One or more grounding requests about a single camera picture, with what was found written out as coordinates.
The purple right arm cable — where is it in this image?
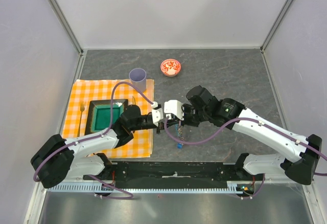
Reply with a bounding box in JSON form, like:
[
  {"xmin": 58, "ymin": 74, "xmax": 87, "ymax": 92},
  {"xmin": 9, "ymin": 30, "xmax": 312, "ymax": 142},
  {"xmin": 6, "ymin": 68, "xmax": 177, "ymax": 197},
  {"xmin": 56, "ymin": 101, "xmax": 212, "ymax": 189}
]
[{"xmin": 163, "ymin": 116, "xmax": 327, "ymax": 200}]

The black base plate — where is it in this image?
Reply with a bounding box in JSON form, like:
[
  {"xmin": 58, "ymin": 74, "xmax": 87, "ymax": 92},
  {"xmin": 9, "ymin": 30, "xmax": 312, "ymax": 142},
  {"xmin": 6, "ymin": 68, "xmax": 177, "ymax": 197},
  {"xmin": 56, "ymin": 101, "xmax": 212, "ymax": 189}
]
[{"xmin": 83, "ymin": 161, "xmax": 266, "ymax": 190}]

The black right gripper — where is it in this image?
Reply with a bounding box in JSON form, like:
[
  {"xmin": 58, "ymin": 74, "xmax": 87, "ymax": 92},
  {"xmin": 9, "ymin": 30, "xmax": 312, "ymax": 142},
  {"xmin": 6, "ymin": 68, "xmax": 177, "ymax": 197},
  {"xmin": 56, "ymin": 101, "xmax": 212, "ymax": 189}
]
[{"xmin": 174, "ymin": 103, "xmax": 209, "ymax": 128}]

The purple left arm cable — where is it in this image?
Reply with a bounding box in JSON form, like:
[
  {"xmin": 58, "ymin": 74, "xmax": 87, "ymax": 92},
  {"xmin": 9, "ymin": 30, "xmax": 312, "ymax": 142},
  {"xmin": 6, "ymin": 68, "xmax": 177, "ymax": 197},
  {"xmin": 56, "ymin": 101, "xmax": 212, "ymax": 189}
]
[{"xmin": 33, "ymin": 81, "xmax": 158, "ymax": 199}]

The aluminium corner post right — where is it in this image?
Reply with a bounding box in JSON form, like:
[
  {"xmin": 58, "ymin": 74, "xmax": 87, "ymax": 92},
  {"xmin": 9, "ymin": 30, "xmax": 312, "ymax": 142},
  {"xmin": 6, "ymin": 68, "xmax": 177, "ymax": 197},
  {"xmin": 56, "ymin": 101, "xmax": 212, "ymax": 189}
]
[{"xmin": 260, "ymin": 0, "xmax": 307, "ymax": 53}]

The orange checkered cloth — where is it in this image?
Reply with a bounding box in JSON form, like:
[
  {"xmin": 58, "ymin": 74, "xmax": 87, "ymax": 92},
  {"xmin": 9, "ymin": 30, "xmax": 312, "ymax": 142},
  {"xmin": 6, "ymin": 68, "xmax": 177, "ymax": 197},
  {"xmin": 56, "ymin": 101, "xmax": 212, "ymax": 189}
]
[{"xmin": 61, "ymin": 80, "xmax": 153, "ymax": 158}]

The aluminium corner post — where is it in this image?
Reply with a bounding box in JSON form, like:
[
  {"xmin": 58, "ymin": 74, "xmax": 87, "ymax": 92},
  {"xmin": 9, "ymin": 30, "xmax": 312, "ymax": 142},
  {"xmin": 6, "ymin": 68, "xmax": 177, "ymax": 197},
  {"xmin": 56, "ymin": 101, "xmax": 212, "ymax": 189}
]
[
  {"xmin": 260, "ymin": 0, "xmax": 307, "ymax": 53},
  {"xmin": 35, "ymin": 0, "xmax": 85, "ymax": 56}
]

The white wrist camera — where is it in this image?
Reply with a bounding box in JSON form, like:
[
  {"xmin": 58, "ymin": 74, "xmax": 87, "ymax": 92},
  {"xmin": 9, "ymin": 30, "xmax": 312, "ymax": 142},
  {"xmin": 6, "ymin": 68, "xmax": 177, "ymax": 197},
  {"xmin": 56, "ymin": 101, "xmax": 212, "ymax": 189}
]
[
  {"xmin": 164, "ymin": 100, "xmax": 184, "ymax": 121},
  {"xmin": 151, "ymin": 101, "xmax": 164, "ymax": 127}
]

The teal square plate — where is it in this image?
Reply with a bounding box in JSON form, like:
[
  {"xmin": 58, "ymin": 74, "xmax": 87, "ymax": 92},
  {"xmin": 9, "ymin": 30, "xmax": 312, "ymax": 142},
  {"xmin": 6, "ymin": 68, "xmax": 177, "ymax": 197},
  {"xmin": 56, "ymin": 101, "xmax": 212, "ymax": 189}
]
[{"xmin": 84, "ymin": 99, "xmax": 128, "ymax": 135}]

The red white patterned bowl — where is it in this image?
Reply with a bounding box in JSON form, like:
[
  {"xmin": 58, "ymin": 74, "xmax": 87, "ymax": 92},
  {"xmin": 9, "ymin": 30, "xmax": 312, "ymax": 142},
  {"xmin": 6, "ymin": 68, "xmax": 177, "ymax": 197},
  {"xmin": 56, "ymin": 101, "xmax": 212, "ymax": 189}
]
[{"xmin": 160, "ymin": 59, "xmax": 181, "ymax": 77}]

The chain of silver keyrings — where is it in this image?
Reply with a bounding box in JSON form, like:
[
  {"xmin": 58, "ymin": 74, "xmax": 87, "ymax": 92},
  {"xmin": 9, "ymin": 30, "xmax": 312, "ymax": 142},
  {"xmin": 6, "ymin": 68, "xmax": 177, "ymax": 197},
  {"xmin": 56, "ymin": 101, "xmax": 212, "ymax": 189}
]
[{"xmin": 176, "ymin": 124, "xmax": 185, "ymax": 145}]

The white toothed cable rail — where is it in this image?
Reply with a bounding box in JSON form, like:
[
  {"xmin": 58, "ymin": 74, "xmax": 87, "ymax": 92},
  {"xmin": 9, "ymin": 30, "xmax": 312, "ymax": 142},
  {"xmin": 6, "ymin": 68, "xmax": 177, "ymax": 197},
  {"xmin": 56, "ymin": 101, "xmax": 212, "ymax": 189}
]
[{"xmin": 48, "ymin": 182, "xmax": 242, "ymax": 194}]

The purple plastic cup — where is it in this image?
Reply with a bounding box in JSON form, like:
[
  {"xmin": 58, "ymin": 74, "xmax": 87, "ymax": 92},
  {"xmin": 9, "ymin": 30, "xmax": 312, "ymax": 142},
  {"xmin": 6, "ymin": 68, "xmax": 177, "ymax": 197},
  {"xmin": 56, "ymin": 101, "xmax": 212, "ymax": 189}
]
[{"xmin": 129, "ymin": 68, "xmax": 147, "ymax": 93}]

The aluminium frame rail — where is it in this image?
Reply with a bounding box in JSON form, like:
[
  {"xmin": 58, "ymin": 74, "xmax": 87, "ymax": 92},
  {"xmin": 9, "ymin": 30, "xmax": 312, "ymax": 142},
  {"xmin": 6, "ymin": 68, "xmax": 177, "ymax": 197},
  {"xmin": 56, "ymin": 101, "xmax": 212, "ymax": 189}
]
[{"xmin": 264, "ymin": 174, "xmax": 302, "ymax": 185}]

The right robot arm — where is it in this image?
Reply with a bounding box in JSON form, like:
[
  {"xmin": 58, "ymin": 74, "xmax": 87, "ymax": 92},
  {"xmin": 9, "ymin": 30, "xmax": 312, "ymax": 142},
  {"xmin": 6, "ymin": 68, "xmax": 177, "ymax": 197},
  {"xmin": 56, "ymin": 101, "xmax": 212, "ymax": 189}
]
[{"xmin": 164, "ymin": 85, "xmax": 322, "ymax": 185}]

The aluminium corner post left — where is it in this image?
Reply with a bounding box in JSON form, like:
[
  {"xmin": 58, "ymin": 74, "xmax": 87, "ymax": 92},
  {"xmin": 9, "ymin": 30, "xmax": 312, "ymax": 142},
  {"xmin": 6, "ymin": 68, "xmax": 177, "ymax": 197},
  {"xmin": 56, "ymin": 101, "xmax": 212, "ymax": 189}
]
[{"xmin": 35, "ymin": 0, "xmax": 85, "ymax": 56}]

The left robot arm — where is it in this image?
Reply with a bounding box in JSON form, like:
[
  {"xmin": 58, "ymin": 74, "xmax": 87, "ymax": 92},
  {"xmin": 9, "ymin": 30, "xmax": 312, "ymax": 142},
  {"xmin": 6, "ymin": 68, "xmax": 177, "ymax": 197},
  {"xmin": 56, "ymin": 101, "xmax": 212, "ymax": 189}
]
[{"xmin": 31, "ymin": 103, "xmax": 164, "ymax": 189}]

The gold fork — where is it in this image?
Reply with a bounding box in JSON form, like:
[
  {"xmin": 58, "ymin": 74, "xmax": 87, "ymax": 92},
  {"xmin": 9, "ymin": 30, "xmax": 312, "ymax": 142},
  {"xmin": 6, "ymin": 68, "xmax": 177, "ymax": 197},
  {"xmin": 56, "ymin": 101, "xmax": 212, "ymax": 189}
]
[{"xmin": 77, "ymin": 101, "xmax": 85, "ymax": 137}]

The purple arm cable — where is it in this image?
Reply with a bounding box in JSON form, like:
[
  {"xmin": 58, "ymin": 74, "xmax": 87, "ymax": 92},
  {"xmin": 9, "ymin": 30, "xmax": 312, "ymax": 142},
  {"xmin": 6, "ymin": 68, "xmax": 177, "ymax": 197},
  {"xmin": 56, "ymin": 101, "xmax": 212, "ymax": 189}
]
[
  {"xmin": 163, "ymin": 116, "xmax": 327, "ymax": 200},
  {"xmin": 33, "ymin": 81, "xmax": 158, "ymax": 199}
]

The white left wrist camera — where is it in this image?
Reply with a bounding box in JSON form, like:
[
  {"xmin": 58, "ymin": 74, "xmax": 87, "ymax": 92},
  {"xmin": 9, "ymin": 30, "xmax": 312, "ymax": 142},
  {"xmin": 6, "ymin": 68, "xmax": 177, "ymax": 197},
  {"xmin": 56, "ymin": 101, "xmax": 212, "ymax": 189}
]
[{"xmin": 151, "ymin": 101, "xmax": 164, "ymax": 127}]

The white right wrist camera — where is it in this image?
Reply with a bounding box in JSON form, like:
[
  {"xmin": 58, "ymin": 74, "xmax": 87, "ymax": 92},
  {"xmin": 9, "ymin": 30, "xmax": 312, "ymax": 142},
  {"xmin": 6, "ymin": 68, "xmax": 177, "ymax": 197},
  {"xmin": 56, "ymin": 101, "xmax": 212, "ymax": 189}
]
[{"xmin": 164, "ymin": 100, "xmax": 184, "ymax": 121}]

